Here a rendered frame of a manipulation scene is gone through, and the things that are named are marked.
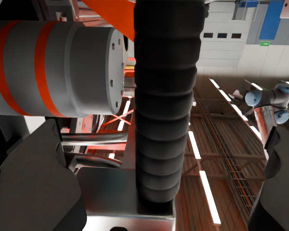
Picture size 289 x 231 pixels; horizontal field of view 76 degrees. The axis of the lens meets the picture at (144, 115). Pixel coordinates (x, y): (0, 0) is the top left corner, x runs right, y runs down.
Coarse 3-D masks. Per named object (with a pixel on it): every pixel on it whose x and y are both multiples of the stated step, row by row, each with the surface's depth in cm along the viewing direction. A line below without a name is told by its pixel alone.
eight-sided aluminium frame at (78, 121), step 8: (48, 0) 43; (56, 0) 43; (64, 0) 43; (72, 0) 44; (48, 8) 45; (56, 8) 45; (64, 8) 45; (72, 8) 45; (56, 16) 46; (64, 16) 47; (72, 16) 46; (64, 120) 52; (72, 120) 50; (80, 120) 53; (64, 128) 52; (72, 128) 50; (80, 128) 53
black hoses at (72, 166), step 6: (12, 138) 31; (18, 138) 31; (6, 144) 30; (12, 144) 30; (18, 144) 31; (0, 150) 29; (6, 150) 29; (12, 150) 30; (0, 156) 29; (6, 156) 29; (66, 156) 28; (72, 156) 28; (66, 162) 27; (72, 162) 27; (72, 168) 27
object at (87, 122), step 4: (88, 116) 59; (92, 116) 63; (84, 120) 56; (88, 120) 59; (92, 120) 63; (68, 124) 54; (84, 124) 56; (88, 124) 59; (68, 128) 54; (84, 128) 56; (88, 128) 59; (68, 132) 60; (84, 132) 59; (88, 132) 60
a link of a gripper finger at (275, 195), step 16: (272, 128) 10; (272, 144) 10; (288, 144) 9; (272, 160) 9; (288, 160) 8; (272, 176) 7; (288, 176) 7; (272, 192) 7; (288, 192) 7; (256, 208) 6; (272, 208) 6; (288, 208) 6; (256, 224) 6; (272, 224) 6; (288, 224) 6
